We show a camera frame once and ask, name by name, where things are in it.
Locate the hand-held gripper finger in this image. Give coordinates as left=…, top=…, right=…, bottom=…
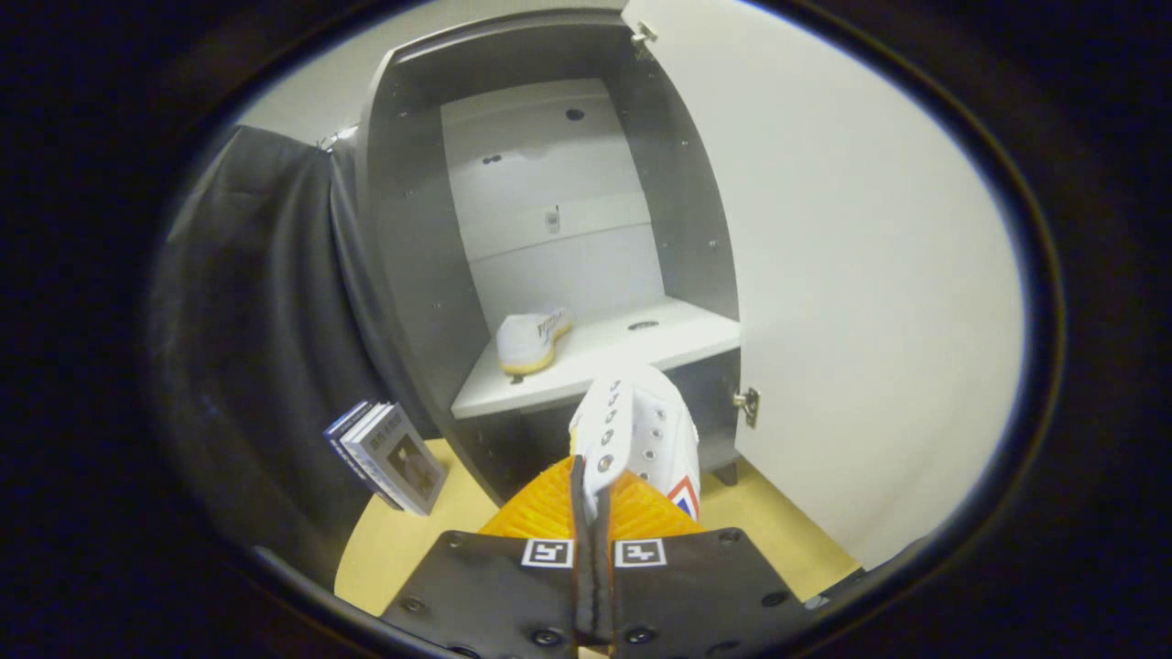
left=380, top=455, right=596, bottom=659
left=595, top=467, right=808, bottom=659

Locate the white shoe with red-blue mark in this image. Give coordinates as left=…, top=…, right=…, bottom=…
left=568, top=364, right=703, bottom=524

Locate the white shoe with yellow sole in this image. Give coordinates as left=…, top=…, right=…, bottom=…
left=495, top=308, right=575, bottom=377

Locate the grey shoe cabinet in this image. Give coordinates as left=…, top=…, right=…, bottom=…
left=355, top=9, right=744, bottom=506

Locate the white shoe cabinet door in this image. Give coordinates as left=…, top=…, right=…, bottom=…
left=621, top=0, right=1026, bottom=571

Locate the white cabinet shelf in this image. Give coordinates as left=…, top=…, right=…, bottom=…
left=450, top=295, right=742, bottom=421

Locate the grey cover book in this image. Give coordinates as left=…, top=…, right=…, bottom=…
left=343, top=403, right=450, bottom=517

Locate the blue spine book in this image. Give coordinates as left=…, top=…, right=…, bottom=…
left=322, top=400, right=404, bottom=510

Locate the black backdrop cloth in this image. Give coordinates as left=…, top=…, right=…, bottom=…
left=146, top=124, right=442, bottom=589

